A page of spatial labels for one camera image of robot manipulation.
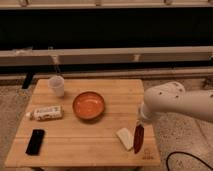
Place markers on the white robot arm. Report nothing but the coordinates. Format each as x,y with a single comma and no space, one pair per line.
172,97

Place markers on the orange bowl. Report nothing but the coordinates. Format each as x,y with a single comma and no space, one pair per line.
88,105

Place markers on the white sponge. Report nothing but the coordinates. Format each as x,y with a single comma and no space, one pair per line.
126,138

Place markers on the red pepper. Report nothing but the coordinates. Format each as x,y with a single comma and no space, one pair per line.
138,137

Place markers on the black phone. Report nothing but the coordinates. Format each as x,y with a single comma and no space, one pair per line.
35,142

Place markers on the wooden table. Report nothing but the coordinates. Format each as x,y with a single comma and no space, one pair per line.
70,142

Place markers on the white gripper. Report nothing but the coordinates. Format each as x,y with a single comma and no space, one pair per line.
145,116

